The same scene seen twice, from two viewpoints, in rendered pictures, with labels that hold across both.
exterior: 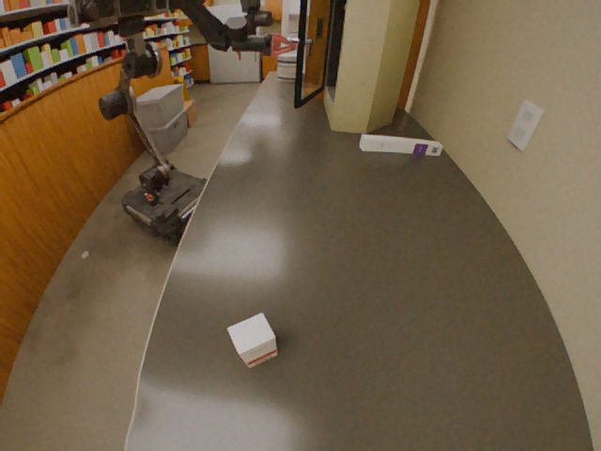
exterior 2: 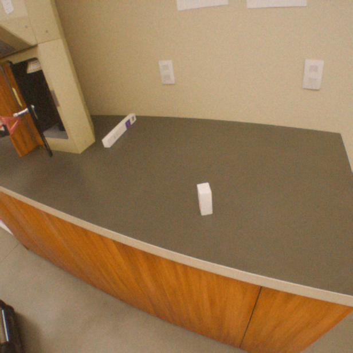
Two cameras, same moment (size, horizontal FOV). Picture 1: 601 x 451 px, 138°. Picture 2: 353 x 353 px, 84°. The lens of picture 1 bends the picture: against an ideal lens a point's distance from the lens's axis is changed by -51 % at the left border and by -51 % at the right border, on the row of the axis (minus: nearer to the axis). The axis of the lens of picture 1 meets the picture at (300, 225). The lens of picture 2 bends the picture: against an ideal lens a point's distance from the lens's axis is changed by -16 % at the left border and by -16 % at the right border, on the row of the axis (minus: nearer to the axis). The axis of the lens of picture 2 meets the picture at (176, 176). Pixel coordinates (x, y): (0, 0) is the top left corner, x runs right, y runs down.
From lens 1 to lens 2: 46 cm
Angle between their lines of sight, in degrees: 42
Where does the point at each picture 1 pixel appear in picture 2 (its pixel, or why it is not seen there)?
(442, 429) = (262, 168)
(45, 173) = not seen: outside the picture
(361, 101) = (83, 124)
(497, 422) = (270, 153)
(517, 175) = (180, 94)
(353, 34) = (58, 87)
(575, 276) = (238, 104)
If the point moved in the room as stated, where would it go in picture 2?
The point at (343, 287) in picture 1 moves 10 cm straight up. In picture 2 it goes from (188, 178) to (184, 150)
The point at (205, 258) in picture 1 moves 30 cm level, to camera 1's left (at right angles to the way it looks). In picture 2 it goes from (144, 224) to (66, 324)
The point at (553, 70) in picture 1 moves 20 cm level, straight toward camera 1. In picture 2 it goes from (164, 39) to (173, 41)
